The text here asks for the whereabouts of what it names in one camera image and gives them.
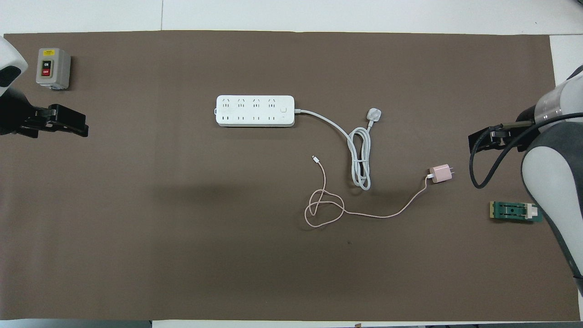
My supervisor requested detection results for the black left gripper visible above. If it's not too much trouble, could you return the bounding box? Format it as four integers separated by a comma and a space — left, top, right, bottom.
0, 88, 90, 138

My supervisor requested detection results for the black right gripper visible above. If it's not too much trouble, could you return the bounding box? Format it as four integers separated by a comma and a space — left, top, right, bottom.
468, 118, 538, 154

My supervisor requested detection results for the pink charger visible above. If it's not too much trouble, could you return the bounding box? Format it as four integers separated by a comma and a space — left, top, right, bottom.
429, 164, 455, 185

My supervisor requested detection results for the pink charging cable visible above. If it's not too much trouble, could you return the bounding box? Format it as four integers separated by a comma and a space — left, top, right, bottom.
304, 155, 434, 230

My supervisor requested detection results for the brown table mat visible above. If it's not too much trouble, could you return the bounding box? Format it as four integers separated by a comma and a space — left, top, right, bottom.
0, 30, 581, 322

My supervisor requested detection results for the grey on-off switch box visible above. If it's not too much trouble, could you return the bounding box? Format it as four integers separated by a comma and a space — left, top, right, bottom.
36, 48, 72, 91

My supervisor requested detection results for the green knife switch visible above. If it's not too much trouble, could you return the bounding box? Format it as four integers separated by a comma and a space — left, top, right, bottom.
489, 200, 544, 224

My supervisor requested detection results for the white power strip with cord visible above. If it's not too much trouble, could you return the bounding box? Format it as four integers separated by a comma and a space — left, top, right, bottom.
215, 94, 383, 191

